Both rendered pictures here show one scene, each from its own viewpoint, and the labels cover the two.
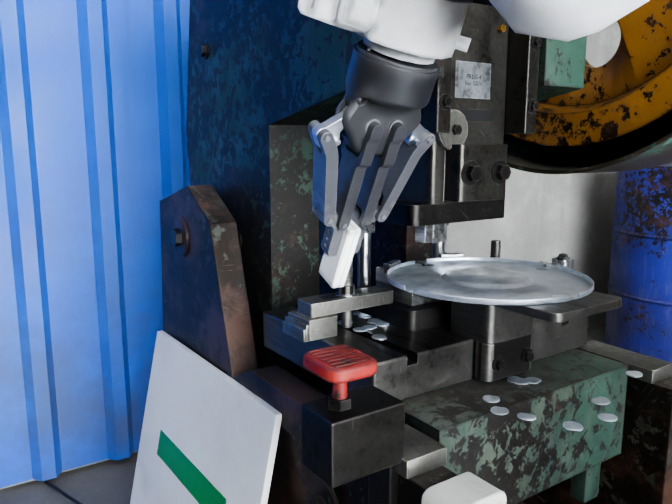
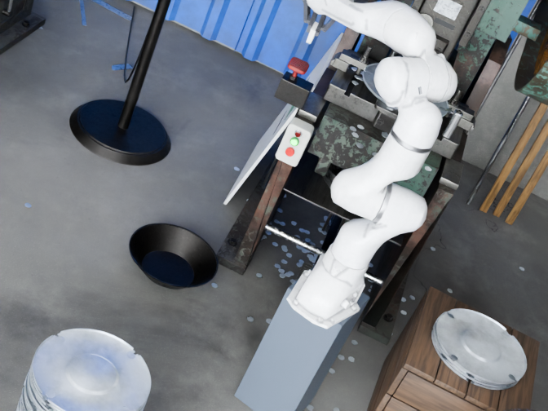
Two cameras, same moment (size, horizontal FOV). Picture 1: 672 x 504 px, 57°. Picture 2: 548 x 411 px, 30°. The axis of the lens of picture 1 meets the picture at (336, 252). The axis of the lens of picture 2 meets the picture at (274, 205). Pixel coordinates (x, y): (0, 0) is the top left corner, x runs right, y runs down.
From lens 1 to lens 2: 2.64 m
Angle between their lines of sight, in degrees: 41
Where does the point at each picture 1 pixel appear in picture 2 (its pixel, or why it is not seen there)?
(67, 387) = (325, 36)
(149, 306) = not seen: hidden behind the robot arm
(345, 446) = (283, 88)
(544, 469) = not seen: hidden behind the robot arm
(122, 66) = not seen: outside the picture
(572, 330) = (443, 145)
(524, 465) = (358, 160)
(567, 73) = (495, 31)
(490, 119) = (451, 28)
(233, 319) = (343, 45)
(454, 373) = (364, 113)
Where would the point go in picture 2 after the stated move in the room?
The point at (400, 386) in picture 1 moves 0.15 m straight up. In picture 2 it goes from (338, 99) to (355, 59)
